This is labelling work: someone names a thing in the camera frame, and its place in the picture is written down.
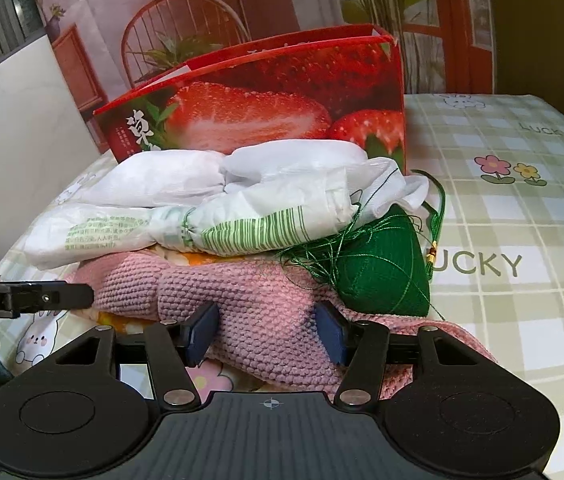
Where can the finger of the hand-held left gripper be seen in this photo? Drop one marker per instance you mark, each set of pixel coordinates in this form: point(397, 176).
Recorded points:
point(56, 296)

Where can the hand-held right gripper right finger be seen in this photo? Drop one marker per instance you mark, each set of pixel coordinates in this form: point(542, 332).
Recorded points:
point(331, 335)

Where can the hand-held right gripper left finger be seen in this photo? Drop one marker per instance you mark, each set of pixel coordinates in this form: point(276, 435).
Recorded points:
point(200, 335)

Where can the pink knitted cloth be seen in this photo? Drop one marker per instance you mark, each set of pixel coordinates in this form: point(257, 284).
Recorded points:
point(262, 300)

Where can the white green printed plastic bag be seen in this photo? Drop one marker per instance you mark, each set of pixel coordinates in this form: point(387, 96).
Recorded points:
point(262, 225)

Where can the red strawberry print box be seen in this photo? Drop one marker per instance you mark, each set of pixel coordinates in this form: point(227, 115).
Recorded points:
point(272, 95)

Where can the green checked printed bedsheet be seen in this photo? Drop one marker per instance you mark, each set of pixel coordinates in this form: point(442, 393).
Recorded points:
point(512, 200)

